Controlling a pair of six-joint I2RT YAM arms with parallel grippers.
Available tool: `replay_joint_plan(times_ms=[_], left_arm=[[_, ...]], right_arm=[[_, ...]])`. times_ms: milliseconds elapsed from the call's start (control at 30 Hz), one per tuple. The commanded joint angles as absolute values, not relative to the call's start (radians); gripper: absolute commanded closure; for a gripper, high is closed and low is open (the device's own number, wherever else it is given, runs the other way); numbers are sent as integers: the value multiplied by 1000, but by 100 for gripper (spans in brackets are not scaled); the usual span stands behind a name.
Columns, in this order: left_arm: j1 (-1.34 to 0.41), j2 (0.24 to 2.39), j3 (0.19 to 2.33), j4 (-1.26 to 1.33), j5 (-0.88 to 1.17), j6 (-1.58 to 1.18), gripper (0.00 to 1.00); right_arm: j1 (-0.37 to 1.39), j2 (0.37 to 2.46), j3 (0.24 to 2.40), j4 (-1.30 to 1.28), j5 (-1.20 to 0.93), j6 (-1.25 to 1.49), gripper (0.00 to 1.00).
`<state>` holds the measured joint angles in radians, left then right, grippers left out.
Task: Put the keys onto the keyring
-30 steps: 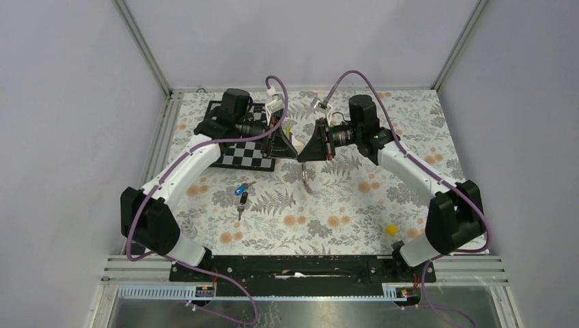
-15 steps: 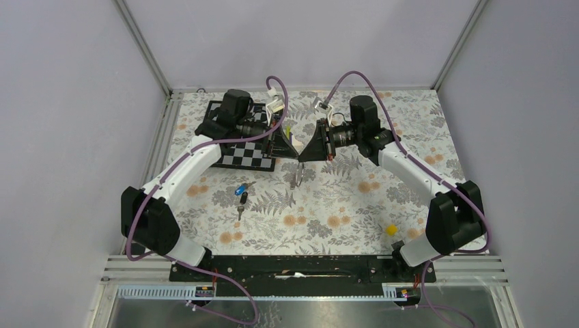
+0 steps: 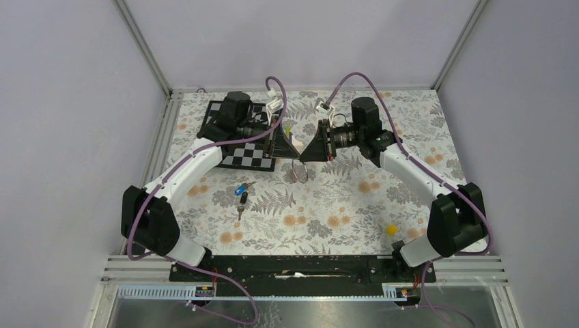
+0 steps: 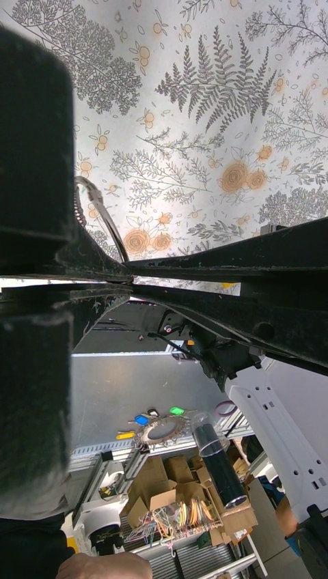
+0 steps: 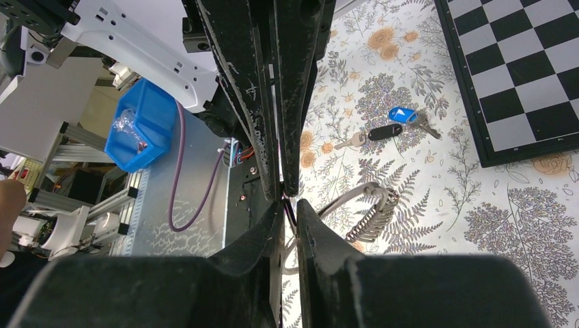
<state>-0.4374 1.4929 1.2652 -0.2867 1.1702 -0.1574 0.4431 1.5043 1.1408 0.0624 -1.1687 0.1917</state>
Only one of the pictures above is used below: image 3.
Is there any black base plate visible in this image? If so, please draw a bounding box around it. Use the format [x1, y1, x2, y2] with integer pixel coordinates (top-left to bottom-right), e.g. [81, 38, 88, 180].
[169, 255, 436, 294]

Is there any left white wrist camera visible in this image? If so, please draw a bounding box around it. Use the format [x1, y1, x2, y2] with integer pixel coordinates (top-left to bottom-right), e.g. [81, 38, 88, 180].
[266, 89, 283, 122]

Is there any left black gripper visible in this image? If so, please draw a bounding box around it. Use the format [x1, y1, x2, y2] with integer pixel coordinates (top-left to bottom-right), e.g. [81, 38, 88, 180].
[238, 116, 300, 160]

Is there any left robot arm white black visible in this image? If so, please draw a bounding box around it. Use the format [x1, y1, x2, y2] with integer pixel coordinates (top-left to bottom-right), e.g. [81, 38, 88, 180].
[120, 90, 299, 281]

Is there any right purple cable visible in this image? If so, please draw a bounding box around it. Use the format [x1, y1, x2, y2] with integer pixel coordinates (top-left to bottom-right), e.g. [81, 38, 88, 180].
[323, 72, 493, 327]

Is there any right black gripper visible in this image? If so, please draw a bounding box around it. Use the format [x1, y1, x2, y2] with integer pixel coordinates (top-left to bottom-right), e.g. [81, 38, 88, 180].
[300, 120, 364, 163]

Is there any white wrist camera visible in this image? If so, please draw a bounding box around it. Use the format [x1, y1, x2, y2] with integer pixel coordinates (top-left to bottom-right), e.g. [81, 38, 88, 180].
[266, 89, 283, 122]
[316, 101, 335, 126]

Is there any blue tag key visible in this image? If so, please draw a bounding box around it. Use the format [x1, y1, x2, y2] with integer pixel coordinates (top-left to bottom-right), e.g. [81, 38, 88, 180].
[234, 182, 255, 195]

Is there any black white chessboard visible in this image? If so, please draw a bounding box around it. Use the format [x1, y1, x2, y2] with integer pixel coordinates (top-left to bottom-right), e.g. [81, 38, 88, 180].
[201, 100, 276, 172]

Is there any metal keyring with keys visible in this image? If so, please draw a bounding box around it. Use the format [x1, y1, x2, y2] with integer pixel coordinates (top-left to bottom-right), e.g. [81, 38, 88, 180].
[291, 160, 309, 184]

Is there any floral patterned mat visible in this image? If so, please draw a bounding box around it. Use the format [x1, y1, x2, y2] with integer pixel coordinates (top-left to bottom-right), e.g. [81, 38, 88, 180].
[167, 90, 465, 255]

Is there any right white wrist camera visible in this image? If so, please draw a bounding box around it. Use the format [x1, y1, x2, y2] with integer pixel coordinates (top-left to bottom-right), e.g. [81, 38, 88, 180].
[316, 101, 335, 126]

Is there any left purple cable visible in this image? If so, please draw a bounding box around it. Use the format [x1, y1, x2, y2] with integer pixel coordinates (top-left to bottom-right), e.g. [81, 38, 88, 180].
[126, 76, 289, 327]

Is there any yellow small cube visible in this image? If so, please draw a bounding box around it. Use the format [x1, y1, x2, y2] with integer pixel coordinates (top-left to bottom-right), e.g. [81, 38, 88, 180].
[384, 225, 398, 236]

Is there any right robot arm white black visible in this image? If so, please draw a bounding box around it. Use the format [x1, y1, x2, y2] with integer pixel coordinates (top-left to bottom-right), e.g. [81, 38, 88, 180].
[300, 97, 488, 282]

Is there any white slotted cable duct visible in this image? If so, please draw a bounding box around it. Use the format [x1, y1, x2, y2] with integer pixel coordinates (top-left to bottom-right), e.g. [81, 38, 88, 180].
[117, 283, 407, 302]

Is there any purple cable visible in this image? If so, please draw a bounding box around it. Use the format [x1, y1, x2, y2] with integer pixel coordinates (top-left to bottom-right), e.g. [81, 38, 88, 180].
[323, 72, 493, 327]
[126, 76, 289, 327]

